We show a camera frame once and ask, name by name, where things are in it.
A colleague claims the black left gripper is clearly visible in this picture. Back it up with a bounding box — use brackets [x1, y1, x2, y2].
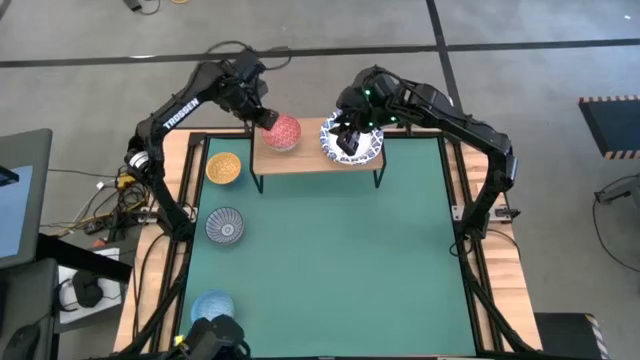
[230, 79, 281, 133]

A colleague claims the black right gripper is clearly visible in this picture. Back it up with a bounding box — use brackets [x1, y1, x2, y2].
[335, 87, 384, 158]

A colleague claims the red zigzag patterned bowl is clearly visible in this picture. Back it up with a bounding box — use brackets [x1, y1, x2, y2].
[261, 112, 303, 153]

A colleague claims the yellow patterned bowl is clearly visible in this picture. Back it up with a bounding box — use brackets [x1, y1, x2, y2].
[205, 151, 243, 186]

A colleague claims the navy striped bowl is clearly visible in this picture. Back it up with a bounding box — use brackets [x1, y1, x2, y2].
[204, 206, 246, 246]

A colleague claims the blue patterned bowl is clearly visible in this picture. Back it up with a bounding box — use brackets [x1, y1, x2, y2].
[189, 288, 237, 325]

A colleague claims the wooden shelf with black legs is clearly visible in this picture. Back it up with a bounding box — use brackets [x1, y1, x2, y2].
[243, 115, 389, 195]

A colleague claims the green table mat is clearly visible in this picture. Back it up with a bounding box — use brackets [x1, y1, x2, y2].
[174, 135, 477, 359]

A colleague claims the black device with yellow tag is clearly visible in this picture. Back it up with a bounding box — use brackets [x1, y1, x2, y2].
[167, 314, 252, 360]

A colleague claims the black desk bar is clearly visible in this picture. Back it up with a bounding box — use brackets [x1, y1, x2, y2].
[35, 231, 134, 284]

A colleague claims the white paper sheet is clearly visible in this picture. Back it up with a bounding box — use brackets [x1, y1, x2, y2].
[56, 246, 124, 325]

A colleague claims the grey monitor with blue screen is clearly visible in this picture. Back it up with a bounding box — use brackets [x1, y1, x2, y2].
[0, 128, 54, 270]

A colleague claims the dark platform with hazard stripes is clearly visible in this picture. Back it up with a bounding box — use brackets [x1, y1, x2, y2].
[577, 94, 640, 162]

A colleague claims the grey metal stand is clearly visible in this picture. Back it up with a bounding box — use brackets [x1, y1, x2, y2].
[593, 173, 640, 206]

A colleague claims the black box with hazard stripes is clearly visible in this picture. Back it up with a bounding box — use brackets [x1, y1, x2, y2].
[533, 312, 611, 360]

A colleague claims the black computer mouse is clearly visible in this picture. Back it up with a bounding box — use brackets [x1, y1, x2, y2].
[3, 323, 42, 360]

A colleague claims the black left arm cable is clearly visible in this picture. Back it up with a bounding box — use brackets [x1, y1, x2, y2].
[206, 39, 293, 72]

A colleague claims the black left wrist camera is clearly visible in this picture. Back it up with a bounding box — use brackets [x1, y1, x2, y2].
[232, 48, 267, 82]

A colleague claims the tangled cable bundle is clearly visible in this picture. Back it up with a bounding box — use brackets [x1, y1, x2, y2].
[38, 167, 156, 239]

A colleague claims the black aluminium table frame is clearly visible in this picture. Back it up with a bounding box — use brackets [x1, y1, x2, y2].
[117, 127, 539, 360]

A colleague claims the black floor cable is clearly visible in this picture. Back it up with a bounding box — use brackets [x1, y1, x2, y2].
[591, 197, 640, 274]

